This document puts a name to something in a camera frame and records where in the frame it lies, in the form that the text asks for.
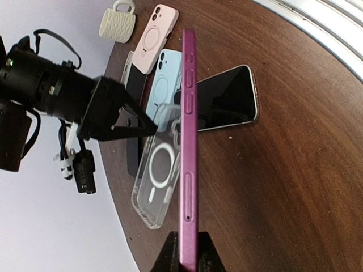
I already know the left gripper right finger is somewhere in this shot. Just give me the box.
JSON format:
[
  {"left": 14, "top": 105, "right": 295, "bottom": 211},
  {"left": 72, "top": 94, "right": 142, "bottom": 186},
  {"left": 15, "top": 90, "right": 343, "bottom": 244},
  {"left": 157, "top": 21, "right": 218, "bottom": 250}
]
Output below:
[{"left": 198, "top": 232, "right": 226, "bottom": 272}]

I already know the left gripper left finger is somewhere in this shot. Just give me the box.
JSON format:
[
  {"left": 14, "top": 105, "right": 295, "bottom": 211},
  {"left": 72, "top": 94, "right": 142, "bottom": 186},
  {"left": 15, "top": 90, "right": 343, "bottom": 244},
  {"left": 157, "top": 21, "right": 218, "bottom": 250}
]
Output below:
[{"left": 150, "top": 231, "right": 179, "bottom": 272}]

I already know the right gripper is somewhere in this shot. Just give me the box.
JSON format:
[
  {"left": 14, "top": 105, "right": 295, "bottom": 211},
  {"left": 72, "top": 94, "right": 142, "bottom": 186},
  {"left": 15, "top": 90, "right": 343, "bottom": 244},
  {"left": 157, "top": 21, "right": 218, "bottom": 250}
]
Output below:
[{"left": 77, "top": 76, "right": 157, "bottom": 141}]

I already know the black phone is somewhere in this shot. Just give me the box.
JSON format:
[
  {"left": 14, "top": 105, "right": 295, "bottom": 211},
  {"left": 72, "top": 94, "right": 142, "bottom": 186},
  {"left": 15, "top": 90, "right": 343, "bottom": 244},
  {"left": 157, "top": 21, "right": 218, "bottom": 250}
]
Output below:
[{"left": 126, "top": 138, "right": 143, "bottom": 177}]

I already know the magenta purple phone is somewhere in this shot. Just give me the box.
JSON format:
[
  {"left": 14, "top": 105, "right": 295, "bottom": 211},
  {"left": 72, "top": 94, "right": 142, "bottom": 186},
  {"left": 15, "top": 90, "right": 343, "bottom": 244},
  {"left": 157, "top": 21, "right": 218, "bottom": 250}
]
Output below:
[{"left": 179, "top": 29, "right": 199, "bottom": 271}]

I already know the white phone case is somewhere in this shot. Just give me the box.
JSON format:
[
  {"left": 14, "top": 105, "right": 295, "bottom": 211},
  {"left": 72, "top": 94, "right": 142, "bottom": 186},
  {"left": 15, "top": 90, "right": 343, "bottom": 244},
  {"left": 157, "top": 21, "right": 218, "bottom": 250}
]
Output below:
[{"left": 120, "top": 50, "right": 134, "bottom": 87}]

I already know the silver white phone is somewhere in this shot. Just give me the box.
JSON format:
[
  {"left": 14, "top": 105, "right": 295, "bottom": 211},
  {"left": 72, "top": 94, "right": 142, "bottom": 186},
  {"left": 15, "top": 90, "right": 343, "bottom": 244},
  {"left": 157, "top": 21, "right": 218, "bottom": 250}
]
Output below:
[{"left": 173, "top": 64, "right": 260, "bottom": 133}]

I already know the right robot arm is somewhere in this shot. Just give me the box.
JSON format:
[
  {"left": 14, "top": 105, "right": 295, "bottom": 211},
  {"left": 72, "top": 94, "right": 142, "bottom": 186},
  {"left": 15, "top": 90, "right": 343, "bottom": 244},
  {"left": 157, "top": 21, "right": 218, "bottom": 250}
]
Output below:
[{"left": 1, "top": 36, "right": 157, "bottom": 172}]

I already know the cream ribbed mug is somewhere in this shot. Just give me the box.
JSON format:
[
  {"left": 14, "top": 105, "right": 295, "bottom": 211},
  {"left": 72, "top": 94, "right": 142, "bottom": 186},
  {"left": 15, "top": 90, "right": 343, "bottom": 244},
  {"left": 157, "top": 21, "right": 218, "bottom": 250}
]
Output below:
[{"left": 99, "top": 0, "right": 136, "bottom": 44}]

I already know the front aluminium rail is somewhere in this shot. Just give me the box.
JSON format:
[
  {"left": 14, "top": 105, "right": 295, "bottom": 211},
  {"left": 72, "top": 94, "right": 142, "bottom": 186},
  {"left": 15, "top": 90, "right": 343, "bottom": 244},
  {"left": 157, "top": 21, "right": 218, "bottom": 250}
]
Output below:
[{"left": 256, "top": 1, "right": 362, "bottom": 81}]

